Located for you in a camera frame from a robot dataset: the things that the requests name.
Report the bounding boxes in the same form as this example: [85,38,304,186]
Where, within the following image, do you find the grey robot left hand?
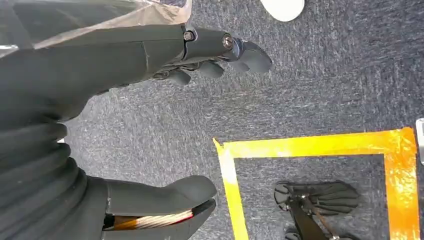
[0,23,274,240]

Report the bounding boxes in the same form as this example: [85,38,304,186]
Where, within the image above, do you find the clear plastic film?
[0,0,193,51]

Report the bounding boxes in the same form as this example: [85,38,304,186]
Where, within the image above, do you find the white rounded floor object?
[259,0,306,23]

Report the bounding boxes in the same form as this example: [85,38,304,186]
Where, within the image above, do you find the yellow floor tape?
[212,127,421,240]

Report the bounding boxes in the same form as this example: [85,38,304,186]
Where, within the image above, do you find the black robot right foot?
[284,226,362,240]

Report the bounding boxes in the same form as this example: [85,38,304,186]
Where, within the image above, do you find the black robot left leg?
[288,195,335,240]

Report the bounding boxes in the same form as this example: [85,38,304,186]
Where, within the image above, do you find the silver flat floor device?
[415,118,424,166]

